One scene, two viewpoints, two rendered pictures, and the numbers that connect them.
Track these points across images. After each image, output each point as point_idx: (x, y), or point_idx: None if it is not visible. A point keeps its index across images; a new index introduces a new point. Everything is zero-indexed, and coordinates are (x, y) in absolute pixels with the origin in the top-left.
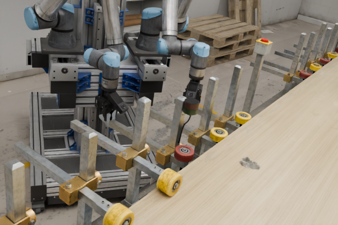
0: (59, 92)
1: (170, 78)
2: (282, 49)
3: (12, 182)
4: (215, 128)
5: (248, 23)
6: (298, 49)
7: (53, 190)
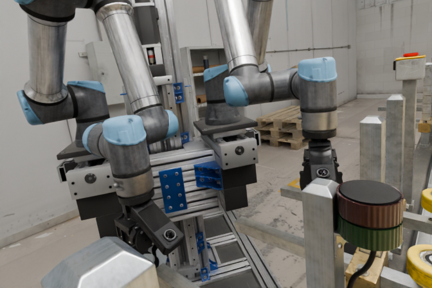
0: (94, 215)
1: (265, 166)
2: (359, 121)
3: None
4: (415, 249)
5: None
6: (426, 87)
7: None
